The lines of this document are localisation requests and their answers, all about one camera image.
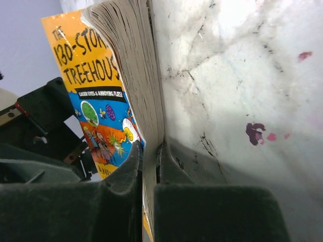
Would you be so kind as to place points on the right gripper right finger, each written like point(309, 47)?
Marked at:
point(186, 211)

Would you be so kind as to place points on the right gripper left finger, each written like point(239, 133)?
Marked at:
point(107, 210)

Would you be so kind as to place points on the yellow 130-Storey Treehouse book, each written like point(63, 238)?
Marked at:
point(107, 59)

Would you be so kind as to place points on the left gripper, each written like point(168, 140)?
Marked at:
point(35, 126)

